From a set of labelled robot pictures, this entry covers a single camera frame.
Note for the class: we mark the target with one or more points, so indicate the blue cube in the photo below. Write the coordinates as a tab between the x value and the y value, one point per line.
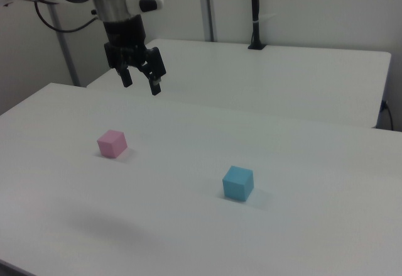
236	184

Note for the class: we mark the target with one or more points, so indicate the pink cube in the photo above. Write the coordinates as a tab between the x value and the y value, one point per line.
110	145

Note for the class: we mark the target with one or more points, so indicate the black camera pole with base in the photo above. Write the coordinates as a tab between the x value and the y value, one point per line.
256	12

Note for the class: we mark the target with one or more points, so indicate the white side table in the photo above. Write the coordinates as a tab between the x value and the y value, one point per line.
251	78

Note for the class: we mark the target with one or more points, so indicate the grey partition post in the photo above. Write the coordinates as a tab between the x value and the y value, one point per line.
64	52
208	5

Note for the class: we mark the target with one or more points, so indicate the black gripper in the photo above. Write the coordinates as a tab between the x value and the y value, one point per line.
125	34

